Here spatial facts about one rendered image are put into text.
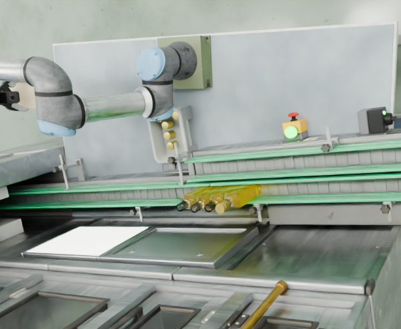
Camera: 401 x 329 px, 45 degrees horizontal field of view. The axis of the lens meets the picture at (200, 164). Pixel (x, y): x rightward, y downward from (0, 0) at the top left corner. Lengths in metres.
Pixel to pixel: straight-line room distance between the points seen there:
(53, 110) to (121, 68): 0.75
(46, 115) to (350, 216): 1.06
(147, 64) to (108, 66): 0.54
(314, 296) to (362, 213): 0.54
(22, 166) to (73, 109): 0.88
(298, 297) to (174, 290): 0.38
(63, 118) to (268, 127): 0.80
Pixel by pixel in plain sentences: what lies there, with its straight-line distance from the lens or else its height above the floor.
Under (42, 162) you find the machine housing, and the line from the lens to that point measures 2.51.
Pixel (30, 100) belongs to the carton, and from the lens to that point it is 2.13.
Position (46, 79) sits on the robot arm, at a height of 1.45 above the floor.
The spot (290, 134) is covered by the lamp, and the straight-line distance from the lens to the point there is 1.78.
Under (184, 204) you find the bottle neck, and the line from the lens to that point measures 1.72.
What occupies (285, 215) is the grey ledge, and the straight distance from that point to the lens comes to 1.84.
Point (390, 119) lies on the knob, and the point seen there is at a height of 0.82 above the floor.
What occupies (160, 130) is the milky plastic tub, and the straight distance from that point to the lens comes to 2.13.
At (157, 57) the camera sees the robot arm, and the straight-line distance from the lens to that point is 1.77.
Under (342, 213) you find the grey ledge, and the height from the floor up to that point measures 0.88.
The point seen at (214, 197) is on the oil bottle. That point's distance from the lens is 1.70.
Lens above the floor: 2.50
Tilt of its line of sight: 57 degrees down
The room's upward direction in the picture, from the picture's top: 114 degrees counter-clockwise
